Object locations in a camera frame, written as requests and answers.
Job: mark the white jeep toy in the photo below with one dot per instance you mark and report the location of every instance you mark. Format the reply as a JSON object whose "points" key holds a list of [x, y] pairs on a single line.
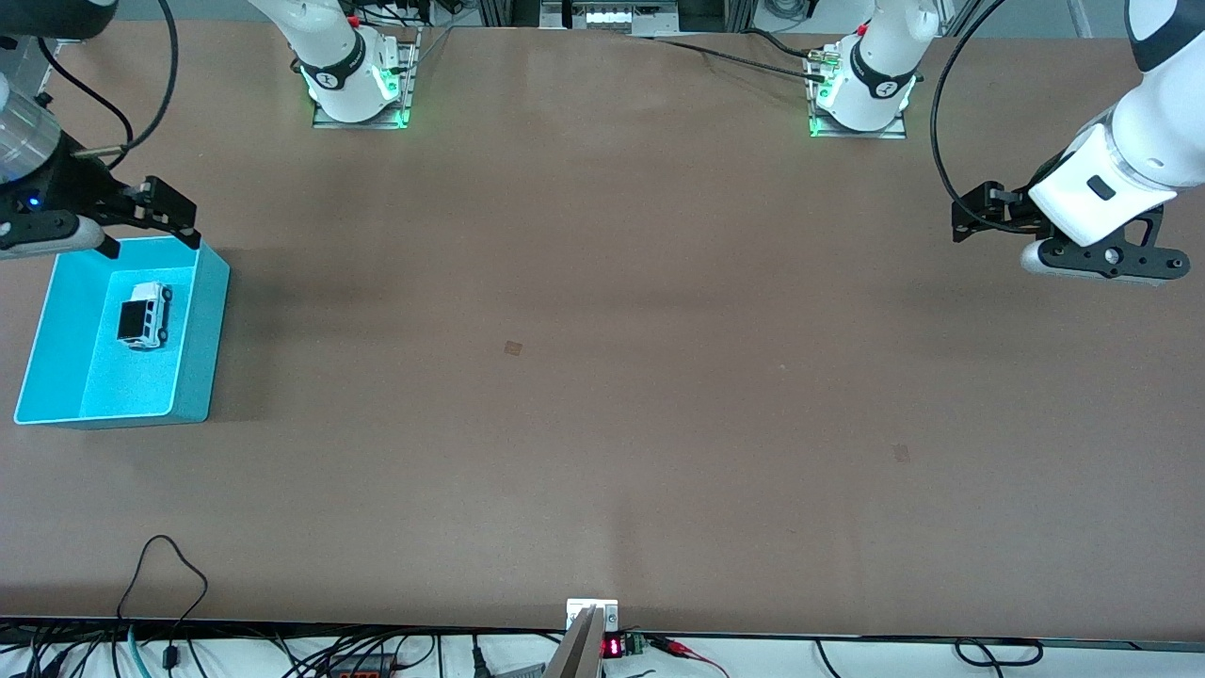
{"points": [[141, 320]]}

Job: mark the white mounting plate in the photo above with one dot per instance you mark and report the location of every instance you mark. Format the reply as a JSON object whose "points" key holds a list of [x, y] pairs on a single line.
{"points": [[591, 605]]}

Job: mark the lit silver control box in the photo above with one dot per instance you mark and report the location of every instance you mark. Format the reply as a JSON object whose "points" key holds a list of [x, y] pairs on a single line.
{"points": [[607, 17]]}

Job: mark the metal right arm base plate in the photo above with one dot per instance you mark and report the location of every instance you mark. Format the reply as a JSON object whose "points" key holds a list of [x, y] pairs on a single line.
{"points": [[411, 94]]}

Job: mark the red digit display module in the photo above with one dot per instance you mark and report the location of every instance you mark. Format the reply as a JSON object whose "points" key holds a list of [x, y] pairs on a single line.
{"points": [[613, 647]]}

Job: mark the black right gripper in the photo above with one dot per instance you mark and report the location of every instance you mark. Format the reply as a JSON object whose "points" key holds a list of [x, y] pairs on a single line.
{"points": [[68, 185]]}

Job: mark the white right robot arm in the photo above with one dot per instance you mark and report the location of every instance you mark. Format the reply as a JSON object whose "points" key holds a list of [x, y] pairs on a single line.
{"points": [[334, 56]]}

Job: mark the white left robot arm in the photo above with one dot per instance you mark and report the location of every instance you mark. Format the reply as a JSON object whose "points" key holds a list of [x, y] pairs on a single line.
{"points": [[1073, 202]]}

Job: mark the turquoise plastic bin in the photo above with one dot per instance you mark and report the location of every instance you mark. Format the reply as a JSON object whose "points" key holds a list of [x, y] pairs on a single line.
{"points": [[132, 386]]}

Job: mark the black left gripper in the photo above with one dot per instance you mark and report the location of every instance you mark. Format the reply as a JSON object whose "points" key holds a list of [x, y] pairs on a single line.
{"points": [[1020, 217]]}

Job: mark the red black power strip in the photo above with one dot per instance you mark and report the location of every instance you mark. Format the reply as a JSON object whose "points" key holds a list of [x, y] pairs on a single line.
{"points": [[362, 670]]}

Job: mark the grey aluminium bar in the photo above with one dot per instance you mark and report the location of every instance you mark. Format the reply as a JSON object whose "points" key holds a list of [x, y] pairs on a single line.
{"points": [[579, 650]]}

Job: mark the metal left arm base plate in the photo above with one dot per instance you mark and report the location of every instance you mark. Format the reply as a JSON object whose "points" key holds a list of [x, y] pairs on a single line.
{"points": [[894, 133]]}

